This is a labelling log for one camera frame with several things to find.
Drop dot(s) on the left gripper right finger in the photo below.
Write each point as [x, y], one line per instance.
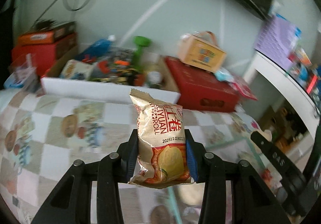
[252, 200]

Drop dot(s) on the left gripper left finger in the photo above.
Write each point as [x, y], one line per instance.
[70, 200]

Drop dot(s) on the swiss roll snack packet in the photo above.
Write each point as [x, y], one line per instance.
[162, 150]

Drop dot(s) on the checkered picture tablecloth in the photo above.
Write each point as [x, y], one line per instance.
[42, 135]

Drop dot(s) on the white shelf cabinet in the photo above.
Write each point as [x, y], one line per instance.
[294, 94]

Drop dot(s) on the red patterned flat box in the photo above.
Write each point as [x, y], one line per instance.
[241, 86]

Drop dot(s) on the white foam board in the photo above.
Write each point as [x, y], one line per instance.
[105, 92]

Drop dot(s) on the large red gift box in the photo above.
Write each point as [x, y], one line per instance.
[200, 90]

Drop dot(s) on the blue wet wipes pack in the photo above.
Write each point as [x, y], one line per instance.
[223, 74]

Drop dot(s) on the clear plastic box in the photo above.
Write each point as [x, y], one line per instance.
[23, 74]

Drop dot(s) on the cardboard box of clutter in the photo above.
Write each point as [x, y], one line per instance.
[114, 67]

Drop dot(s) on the white round jar lid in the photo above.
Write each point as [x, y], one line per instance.
[154, 78]

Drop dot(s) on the purple perforated board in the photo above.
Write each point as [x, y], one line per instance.
[277, 39]

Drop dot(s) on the blue liquid bottle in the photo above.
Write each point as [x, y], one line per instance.
[96, 50]

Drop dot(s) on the orange red stacked boxes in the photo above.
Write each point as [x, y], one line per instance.
[46, 46]

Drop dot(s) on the green dumbbell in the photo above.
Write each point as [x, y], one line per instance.
[141, 43]

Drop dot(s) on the orange wooden handle case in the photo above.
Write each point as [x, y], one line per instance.
[201, 50]

